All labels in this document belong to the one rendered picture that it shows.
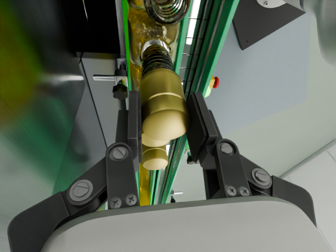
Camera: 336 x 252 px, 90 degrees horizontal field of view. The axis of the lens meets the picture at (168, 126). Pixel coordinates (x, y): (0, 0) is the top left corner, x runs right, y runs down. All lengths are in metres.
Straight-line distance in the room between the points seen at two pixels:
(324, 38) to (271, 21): 0.34
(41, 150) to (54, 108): 0.05
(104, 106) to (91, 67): 0.13
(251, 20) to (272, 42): 0.18
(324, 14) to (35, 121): 0.57
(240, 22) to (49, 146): 0.72
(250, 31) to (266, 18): 0.06
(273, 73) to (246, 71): 0.15
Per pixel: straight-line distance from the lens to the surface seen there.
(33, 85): 0.21
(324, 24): 0.55
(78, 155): 0.41
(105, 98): 0.52
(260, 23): 0.83
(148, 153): 0.22
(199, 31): 0.43
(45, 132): 0.23
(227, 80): 0.94
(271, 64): 1.01
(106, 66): 0.45
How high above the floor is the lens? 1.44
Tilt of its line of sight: 39 degrees down
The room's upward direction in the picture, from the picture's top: 171 degrees clockwise
